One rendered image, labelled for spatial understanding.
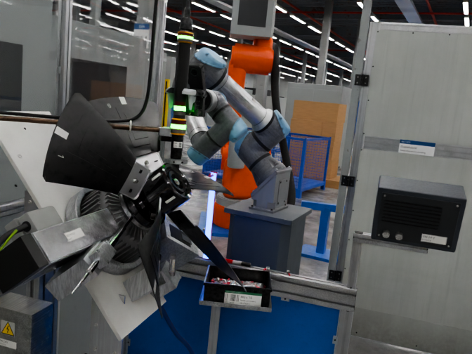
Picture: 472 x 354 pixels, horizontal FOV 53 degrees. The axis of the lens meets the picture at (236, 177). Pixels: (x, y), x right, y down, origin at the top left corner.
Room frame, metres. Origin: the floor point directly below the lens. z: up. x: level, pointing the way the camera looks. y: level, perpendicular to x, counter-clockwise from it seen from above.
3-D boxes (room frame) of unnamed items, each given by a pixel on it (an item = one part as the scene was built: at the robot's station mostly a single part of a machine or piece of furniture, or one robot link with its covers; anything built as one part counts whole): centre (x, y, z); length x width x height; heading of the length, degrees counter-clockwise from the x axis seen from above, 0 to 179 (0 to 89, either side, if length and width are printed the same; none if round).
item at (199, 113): (1.48, 0.15, 1.44); 0.12 x 0.08 x 0.09; 164
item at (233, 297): (1.51, -0.04, 0.85); 0.22 x 0.17 x 0.07; 89
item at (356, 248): (1.57, -0.43, 0.96); 0.03 x 0.03 x 0.20; 74
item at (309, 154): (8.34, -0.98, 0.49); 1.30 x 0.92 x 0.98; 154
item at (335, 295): (1.69, -0.02, 0.82); 0.90 x 0.04 x 0.08; 74
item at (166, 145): (1.37, 0.19, 1.31); 0.09 x 0.07 x 0.10; 109
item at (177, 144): (1.37, 0.18, 1.46); 0.04 x 0.04 x 0.46
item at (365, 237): (1.54, -0.53, 1.04); 0.24 x 0.03 x 0.03; 74
